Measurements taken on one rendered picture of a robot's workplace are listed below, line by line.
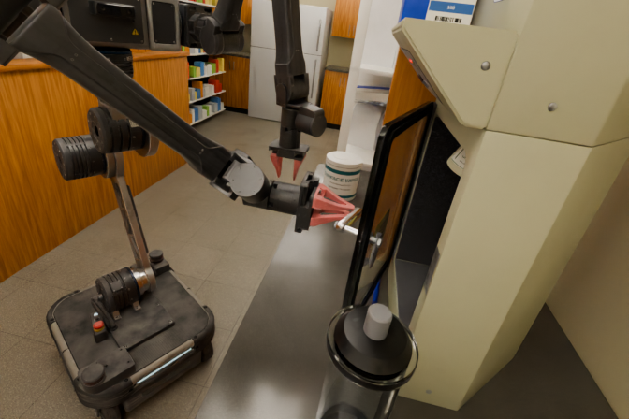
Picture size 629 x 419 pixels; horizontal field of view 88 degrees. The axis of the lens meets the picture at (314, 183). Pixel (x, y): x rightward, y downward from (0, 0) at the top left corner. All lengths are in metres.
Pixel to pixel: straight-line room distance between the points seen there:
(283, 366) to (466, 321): 0.32
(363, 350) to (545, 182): 0.28
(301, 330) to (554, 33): 0.61
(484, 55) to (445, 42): 0.04
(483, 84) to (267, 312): 0.58
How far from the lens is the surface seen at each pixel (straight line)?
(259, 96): 5.66
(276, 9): 0.84
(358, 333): 0.41
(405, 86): 0.76
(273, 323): 0.73
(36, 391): 1.97
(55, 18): 0.50
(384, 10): 1.79
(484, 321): 0.56
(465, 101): 0.40
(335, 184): 1.15
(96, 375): 1.50
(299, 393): 0.64
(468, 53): 0.39
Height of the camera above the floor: 1.49
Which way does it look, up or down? 25 degrees down
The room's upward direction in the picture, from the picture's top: 8 degrees clockwise
